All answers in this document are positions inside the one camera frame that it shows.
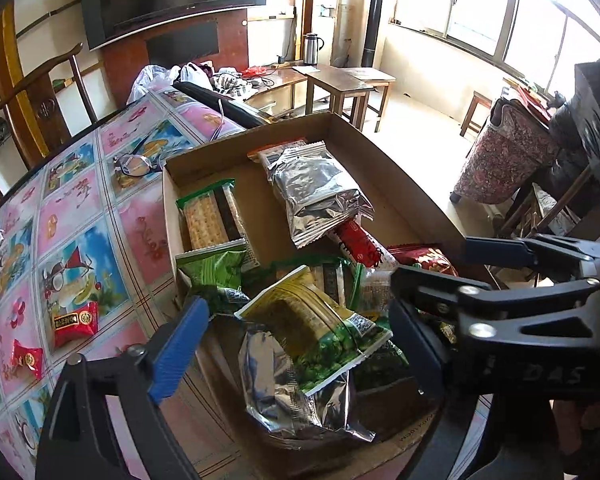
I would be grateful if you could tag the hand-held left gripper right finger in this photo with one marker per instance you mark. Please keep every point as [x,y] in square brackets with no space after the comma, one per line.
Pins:
[412,340]

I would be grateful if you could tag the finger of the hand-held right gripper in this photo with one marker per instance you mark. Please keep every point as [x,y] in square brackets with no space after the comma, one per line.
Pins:
[495,252]
[430,287]

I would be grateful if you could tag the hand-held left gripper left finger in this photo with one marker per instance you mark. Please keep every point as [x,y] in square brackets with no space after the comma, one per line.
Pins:
[180,345]

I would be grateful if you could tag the red patterned snack packet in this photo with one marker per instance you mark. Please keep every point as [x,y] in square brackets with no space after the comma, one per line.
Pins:
[425,257]

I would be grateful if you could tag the green snack packet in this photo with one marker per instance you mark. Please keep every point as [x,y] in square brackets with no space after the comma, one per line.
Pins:
[380,367]
[212,272]

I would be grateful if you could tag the white red snack packet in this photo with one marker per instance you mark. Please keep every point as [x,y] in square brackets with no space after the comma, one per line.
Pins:
[362,245]

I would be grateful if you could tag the cardboard box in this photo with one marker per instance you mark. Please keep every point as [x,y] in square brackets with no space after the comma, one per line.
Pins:
[395,195]

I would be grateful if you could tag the small green cracker packet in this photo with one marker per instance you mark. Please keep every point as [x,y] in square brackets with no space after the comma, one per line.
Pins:
[330,282]

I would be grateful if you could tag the yellow green pea packet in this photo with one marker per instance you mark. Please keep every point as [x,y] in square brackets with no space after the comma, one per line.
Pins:
[305,320]

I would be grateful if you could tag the silver snack packet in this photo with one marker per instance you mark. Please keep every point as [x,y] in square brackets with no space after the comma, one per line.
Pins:
[290,400]
[315,192]

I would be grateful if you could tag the large green cracker packet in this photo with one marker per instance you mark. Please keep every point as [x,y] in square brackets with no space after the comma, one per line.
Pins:
[207,217]

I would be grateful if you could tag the orange cracker packet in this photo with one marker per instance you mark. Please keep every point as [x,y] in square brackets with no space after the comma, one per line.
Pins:
[255,152]

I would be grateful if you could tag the person's right forearm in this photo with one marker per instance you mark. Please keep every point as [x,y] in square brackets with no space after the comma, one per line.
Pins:
[585,440]

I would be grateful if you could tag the dark wooden chair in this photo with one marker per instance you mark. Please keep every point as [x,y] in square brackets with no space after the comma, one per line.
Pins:
[530,210]

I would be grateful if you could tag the floral padded cover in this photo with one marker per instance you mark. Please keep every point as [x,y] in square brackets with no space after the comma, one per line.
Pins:
[505,155]

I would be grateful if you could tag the red gold label snack packet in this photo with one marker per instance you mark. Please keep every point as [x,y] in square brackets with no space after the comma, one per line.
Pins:
[75,324]

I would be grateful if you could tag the wooden stool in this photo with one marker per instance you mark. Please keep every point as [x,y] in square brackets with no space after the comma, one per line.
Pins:
[475,107]

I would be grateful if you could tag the small red candy packet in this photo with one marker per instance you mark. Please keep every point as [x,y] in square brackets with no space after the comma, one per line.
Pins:
[27,360]

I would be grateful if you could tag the printed tablecloth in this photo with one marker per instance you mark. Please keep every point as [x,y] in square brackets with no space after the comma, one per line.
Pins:
[80,220]

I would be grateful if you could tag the eyeglasses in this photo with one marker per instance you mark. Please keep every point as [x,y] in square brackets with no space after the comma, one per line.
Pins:
[135,165]

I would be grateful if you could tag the wooden side table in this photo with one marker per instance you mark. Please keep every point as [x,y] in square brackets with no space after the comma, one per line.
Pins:
[350,82]

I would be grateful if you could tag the black long case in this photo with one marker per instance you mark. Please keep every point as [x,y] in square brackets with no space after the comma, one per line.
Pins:
[215,102]

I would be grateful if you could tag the window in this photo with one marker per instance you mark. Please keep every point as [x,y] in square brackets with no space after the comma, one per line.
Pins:
[480,5]

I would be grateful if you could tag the low television stand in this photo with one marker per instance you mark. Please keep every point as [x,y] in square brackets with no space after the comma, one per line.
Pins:
[275,85]

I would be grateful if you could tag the white plastic bag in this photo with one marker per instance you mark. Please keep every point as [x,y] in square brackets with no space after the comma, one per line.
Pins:
[150,82]
[196,76]

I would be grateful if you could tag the steel thermos jug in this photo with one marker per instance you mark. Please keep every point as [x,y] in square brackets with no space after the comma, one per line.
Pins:
[311,49]

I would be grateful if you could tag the black stove pipe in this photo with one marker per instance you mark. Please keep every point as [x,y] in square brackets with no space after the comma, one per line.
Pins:
[375,10]

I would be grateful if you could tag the curved back wooden chair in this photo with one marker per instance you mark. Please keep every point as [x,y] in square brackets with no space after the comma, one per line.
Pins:
[45,105]

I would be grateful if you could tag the black rectangular panel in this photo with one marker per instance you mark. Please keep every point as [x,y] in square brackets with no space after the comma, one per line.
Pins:
[182,42]

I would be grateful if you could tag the yellow wooden pillar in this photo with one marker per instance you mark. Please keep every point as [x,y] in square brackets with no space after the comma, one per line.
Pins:
[17,85]

